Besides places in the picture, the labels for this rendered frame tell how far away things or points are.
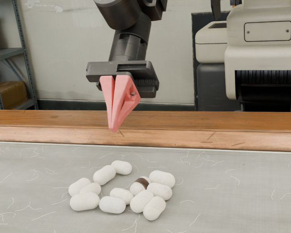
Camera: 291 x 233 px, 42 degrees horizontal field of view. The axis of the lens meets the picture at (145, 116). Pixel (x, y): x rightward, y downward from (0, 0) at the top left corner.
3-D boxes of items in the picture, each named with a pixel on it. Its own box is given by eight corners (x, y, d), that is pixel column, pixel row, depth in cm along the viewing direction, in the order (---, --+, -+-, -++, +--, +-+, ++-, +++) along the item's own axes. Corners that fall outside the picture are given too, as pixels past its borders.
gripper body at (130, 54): (148, 70, 54) (155, 30, 57) (83, 71, 57) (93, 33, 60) (158, 94, 60) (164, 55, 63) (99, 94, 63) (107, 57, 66)
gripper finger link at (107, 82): (137, 120, 51) (147, 63, 55) (88, 119, 53) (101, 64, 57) (149, 141, 56) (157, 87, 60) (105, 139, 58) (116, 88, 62)
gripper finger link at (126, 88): (120, 120, 51) (131, 63, 55) (73, 119, 53) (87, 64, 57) (134, 140, 57) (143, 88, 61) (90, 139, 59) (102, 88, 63)
